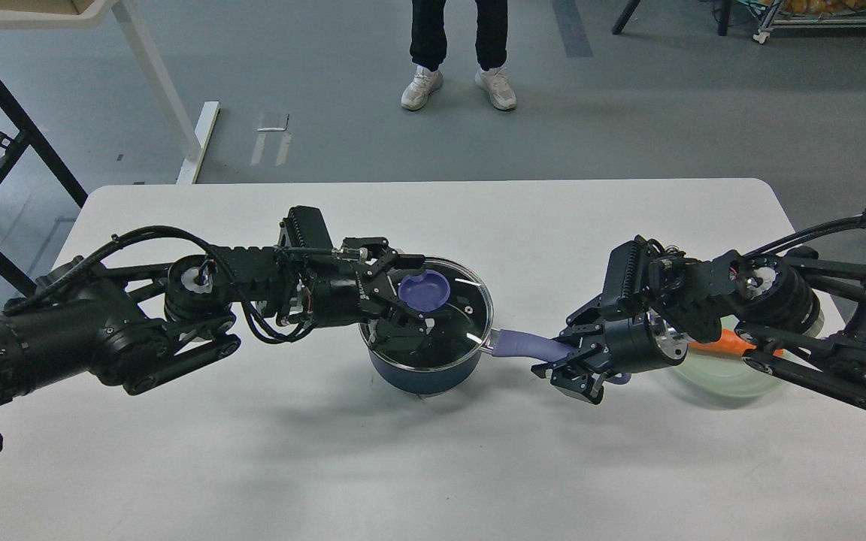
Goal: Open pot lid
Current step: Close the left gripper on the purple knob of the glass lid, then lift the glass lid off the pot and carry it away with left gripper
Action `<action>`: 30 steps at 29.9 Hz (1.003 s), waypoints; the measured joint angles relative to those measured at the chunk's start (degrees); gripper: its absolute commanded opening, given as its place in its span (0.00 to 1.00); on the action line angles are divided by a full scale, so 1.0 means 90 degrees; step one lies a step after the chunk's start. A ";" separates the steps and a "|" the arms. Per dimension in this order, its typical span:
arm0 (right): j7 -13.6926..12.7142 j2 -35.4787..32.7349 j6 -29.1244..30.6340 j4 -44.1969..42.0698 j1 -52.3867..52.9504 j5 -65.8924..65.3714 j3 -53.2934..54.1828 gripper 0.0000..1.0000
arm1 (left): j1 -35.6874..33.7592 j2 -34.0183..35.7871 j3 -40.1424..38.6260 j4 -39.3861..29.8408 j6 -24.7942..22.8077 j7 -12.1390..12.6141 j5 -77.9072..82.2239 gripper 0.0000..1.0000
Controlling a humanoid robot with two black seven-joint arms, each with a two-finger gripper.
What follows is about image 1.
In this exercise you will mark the black stand legs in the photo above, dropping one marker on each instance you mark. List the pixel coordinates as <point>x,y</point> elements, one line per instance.
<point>721,11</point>

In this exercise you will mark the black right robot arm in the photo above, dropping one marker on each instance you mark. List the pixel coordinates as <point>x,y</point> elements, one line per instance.
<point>803,319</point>

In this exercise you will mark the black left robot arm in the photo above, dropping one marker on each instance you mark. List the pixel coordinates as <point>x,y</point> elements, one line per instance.
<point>156,303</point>

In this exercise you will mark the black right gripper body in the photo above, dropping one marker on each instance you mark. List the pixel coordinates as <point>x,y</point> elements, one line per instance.
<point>637,344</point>

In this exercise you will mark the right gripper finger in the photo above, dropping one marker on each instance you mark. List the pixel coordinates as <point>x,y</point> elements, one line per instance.
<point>586,353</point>
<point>584,378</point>

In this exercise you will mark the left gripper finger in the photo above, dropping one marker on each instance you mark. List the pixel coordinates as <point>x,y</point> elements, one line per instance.
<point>393,326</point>
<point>373,259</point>

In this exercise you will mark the glass lid with purple knob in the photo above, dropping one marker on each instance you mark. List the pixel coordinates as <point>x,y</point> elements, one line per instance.
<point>459,303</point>

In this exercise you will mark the orange toy carrot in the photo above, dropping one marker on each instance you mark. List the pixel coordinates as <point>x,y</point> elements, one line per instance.
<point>729,345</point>

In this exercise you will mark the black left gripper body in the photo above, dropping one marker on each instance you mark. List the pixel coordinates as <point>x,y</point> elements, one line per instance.
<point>337,296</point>

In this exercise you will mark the white desk frame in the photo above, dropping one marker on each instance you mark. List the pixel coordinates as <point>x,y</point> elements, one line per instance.
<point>193,134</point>

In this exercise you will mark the blue saucepan with purple handle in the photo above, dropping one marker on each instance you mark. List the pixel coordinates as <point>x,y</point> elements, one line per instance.
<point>500,343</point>

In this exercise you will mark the light green oval plate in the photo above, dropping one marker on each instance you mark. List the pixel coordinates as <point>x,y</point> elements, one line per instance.
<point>728,380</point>

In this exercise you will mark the wheeled cart with goods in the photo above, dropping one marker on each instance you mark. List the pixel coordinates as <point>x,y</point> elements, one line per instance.
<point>773,15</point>

